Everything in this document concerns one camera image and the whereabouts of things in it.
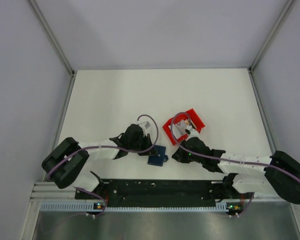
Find blue leather card holder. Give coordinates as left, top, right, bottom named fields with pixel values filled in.
left=147, top=145, right=169, bottom=167

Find aluminium front rail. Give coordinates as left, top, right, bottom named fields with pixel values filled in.
left=30, top=182, right=285, bottom=202

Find aluminium frame post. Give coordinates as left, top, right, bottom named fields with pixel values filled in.
left=26, top=0, right=75, bottom=76
left=248, top=0, right=297, bottom=73

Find silver patterned credit card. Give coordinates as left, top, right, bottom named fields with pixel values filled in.
left=172, top=120, right=189, bottom=138

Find grey slotted cable duct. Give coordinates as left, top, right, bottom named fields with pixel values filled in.
left=40, top=201, right=242, bottom=213

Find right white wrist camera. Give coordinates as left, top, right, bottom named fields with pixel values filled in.
left=185, top=125, right=200, bottom=139

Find red plastic bin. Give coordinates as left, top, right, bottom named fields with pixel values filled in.
left=162, top=108, right=205, bottom=146

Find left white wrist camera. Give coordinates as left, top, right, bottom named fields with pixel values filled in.
left=136, top=121, right=151, bottom=132

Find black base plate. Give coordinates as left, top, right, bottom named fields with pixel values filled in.
left=74, top=178, right=256, bottom=208

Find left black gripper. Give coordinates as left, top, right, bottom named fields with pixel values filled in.
left=129, top=133, right=157, bottom=156

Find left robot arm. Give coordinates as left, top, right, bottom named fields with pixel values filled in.
left=41, top=121, right=157, bottom=199

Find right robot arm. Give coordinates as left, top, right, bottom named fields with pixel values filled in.
left=172, top=137, right=300, bottom=205

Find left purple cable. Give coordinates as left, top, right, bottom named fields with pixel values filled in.
left=46, top=114, right=160, bottom=221

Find left aluminium frame post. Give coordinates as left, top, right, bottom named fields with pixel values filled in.
left=26, top=0, right=75, bottom=76

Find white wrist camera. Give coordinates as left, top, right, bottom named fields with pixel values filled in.
left=185, top=125, right=200, bottom=139
left=136, top=121, right=151, bottom=132

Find right aluminium frame post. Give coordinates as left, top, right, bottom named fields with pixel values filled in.
left=248, top=0, right=297, bottom=73

